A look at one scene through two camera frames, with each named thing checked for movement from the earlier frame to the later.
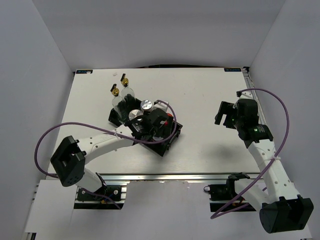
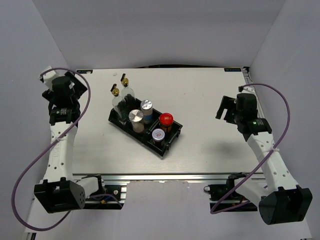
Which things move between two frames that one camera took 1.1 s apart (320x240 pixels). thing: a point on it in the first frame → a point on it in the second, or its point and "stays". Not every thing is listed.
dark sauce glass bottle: [126, 90] stays
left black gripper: [164, 132] → [79, 88]
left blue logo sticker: [84, 71] stays
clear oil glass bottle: [116, 99] stays
